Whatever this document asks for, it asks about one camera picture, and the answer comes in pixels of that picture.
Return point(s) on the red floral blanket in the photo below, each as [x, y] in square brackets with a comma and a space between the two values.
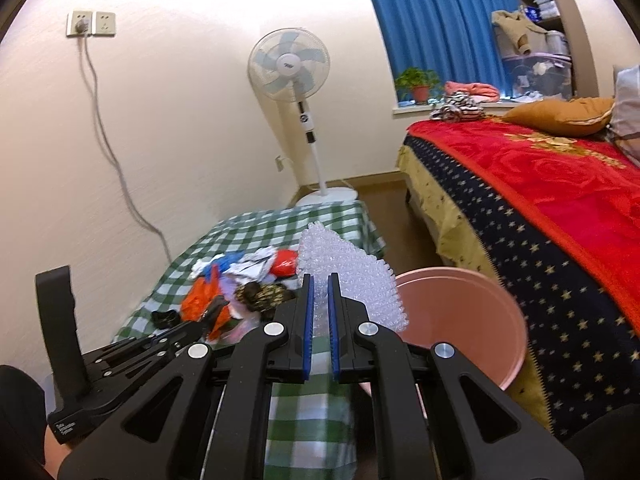
[565, 190]

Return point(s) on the grey plaid pillow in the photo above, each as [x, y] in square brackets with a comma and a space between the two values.
[627, 110]

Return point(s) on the person's left forearm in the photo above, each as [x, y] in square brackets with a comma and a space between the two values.
[22, 420]

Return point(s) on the clear bubble wrap sheet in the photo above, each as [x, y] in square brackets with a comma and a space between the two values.
[350, 270]

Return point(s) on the dark cloth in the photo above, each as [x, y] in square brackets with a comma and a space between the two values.
[607, 445]

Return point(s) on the blue plastic bag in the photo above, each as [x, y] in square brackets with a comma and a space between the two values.
[230, 261]

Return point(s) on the small black object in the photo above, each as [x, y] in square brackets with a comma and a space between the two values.
[166, 319]

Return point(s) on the potted green plant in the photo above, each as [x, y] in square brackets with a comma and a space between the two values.
[419, 82]

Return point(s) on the green checked tablecloth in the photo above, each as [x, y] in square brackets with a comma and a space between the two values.
[280, 225]

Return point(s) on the pink plastic bucket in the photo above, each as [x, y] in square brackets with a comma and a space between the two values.
[460, 315]

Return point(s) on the white standing fan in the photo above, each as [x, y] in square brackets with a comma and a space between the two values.
[289, 67]

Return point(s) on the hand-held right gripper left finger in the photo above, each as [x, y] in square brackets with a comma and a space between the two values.
[306, 327]

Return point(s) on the beige coat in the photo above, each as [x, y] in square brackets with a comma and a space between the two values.
[515, 30]

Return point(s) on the white crumpled tissue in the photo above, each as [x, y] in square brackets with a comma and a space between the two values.
[201, 269]

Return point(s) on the printed paper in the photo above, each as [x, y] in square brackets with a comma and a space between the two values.
[252, 265]

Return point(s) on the dark patterned wrapper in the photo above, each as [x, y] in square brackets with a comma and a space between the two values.
[265, 296]

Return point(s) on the white wall socket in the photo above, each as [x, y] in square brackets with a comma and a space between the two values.
[105, 23]
[79, 24]

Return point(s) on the pink folded cloth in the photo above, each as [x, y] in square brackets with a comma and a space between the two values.
[475, 91]

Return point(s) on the clear plastic storage box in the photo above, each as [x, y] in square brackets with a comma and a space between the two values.
[540, 75]

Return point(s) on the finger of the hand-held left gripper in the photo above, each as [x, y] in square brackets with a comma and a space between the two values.
[175, 337]

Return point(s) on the red plastic wrapper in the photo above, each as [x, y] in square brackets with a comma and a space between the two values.
[285, 264]

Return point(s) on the dark star-printed bedsheet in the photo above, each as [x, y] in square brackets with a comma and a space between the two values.
[505, 270]

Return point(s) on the black white striped cloth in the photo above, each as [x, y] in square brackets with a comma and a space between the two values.
[457, 109]

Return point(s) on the orange pillow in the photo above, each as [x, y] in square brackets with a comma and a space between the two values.
[560, 116]

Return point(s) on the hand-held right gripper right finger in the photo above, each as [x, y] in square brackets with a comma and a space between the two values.
[333, 327]

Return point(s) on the blue curtain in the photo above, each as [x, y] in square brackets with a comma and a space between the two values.
[440, 20]

